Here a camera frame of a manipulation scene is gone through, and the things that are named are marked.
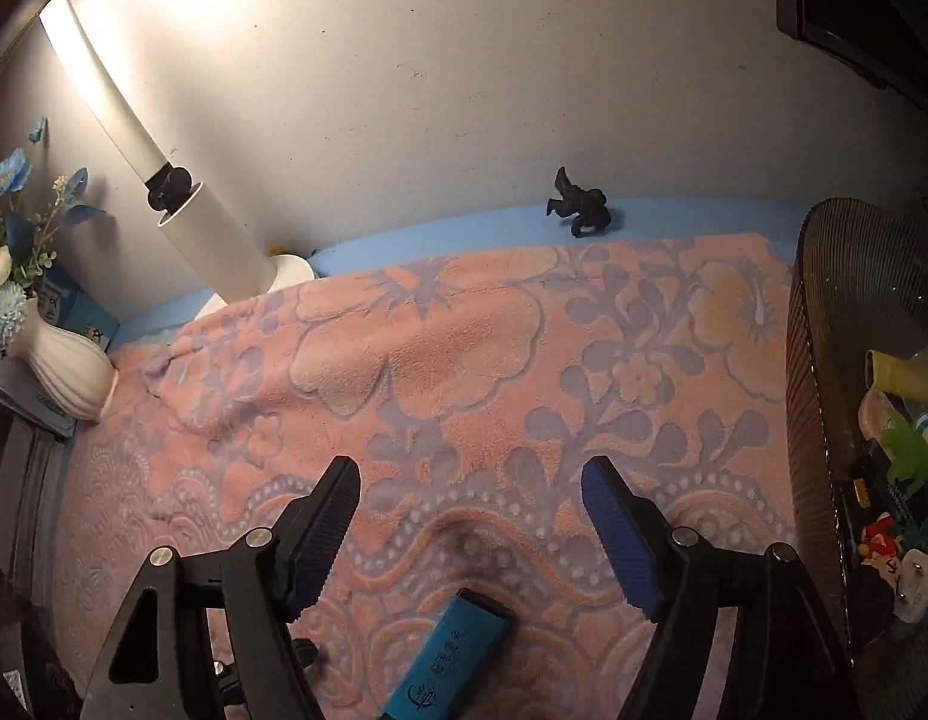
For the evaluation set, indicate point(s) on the pink floral blanket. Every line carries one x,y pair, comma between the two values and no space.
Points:
434,360

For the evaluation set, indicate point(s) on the black wall television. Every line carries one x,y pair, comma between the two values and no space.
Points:
869,0

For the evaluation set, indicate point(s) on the blue and white artificial flowers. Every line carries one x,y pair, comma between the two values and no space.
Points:
2,172

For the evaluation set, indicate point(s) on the blue rectangular case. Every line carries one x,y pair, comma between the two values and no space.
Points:
449,660

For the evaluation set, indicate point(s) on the yellow rectangular case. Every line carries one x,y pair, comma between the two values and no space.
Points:
888,371

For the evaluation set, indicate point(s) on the white desk lamp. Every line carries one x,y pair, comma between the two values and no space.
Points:
201,240

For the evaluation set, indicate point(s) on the brown ribbed glass bowl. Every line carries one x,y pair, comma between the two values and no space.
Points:
832,277

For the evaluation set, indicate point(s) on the white ribbed vase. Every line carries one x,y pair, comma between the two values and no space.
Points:
66,367

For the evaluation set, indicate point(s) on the bright green translucent toy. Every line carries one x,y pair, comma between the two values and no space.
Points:
910,454

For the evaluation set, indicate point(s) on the black animal figurine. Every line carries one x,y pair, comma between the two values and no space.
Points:
588,206

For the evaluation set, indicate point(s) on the white charger plug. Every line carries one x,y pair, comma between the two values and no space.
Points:
914,577

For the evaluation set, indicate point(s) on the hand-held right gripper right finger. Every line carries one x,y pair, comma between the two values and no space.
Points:
621,532

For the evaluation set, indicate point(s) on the blue printed box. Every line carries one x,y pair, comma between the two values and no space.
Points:
66,300

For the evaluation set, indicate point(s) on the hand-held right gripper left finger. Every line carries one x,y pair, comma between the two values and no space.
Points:
321,532

